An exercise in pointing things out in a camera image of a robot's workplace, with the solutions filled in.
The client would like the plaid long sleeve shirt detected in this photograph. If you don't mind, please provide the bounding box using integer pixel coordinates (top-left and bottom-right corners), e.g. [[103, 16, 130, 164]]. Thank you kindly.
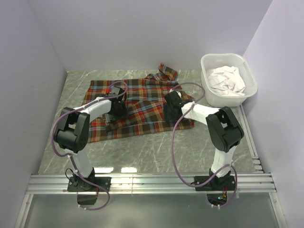
[[88, 64, 193, 143]]

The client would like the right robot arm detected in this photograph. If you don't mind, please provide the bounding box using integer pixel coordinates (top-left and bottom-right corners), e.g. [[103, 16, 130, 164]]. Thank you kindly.
[[163, 90, 244, 190]]

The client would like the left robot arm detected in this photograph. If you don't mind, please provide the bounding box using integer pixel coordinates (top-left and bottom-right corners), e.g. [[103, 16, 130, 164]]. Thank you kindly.
[[51, 86, 128, 191]]

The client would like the white plastic basket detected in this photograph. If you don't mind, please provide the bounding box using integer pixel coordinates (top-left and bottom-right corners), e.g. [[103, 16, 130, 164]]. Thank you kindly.
[[201, 53, 257, 107]]

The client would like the white shirt in basket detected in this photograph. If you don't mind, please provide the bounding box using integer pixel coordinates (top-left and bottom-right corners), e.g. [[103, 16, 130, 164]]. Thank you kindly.
[[206, 66, 246, 96]]

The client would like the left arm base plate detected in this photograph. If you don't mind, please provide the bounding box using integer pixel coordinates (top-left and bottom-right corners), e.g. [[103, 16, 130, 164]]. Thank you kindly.
[[67, 176, 111, 192]]

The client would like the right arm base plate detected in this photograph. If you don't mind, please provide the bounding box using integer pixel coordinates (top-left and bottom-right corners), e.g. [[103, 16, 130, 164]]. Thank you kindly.
[[191, 176, 237, 191]]

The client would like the black box under rail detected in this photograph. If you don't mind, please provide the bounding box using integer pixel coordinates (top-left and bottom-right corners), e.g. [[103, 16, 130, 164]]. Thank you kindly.
[[76, 191, 98, 206]]

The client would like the aluminium rail frame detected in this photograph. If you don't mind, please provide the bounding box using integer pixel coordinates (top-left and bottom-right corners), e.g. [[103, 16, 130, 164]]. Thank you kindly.
[[16, 106, 287, 228]]

